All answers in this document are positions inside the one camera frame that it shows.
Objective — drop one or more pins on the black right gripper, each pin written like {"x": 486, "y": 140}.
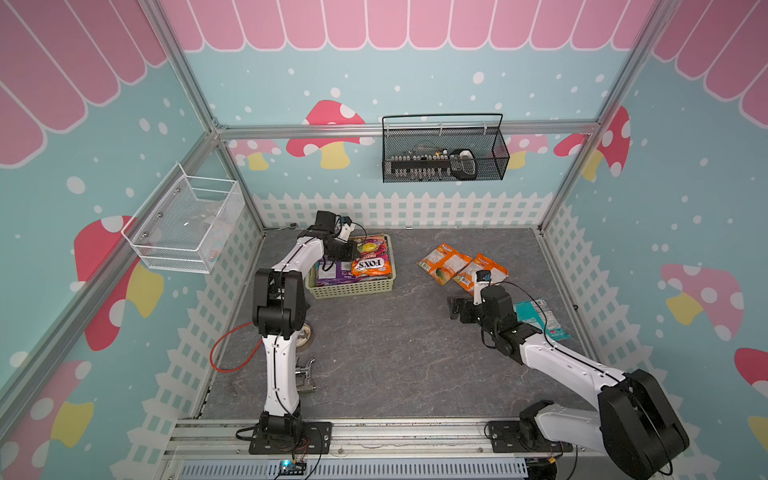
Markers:
{"x": 455, "y": 306}

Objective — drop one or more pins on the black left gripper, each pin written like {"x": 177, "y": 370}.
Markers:
{"x": 351, "y": 252}

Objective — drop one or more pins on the orange pink fruit candy bag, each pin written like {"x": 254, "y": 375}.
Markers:
{"x": 374, "y": 258}

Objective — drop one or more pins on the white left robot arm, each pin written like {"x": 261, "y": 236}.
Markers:
{"x": 279, "y": 313}

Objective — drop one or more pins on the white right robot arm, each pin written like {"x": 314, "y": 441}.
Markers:
{"x": 631, "y": 419}

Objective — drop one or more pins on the light green plastic basket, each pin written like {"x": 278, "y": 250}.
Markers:
{"x": 362, "y": 287}

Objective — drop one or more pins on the orange candy bag near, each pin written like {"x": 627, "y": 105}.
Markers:
{"x": 467, "y": 276}

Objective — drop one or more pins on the orange candy bag far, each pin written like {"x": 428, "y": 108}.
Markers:
{"x": 443, "y": 263}

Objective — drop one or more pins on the brown tape roll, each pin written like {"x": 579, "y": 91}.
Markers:
{"x": 305, "y": 337}

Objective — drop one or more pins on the metal clamp tool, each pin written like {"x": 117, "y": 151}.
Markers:
{"x": 304, "y": 379}

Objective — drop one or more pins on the green lit circuit board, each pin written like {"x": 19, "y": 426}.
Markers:
{"x": 291, "y": 468}

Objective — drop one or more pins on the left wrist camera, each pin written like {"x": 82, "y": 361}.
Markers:
{"x": 327, "y": 222}

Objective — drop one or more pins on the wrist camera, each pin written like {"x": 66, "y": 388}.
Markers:
{"x": 483, "y": 279}
{"x": 327, "y": 222}

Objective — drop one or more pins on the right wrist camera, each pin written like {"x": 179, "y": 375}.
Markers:
{"x": 483, "y": 279}

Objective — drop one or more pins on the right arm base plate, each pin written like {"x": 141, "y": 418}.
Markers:
{"x": 515, "y": 436}

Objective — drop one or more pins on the white wire wall basket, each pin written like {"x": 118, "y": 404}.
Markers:
{"x": 186, "y": 224}

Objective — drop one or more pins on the black wire wall basket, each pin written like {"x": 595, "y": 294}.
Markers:
{"x": 448, "y": 147}

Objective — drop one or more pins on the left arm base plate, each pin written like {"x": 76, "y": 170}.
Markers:
{"x": 280, "y": 437}

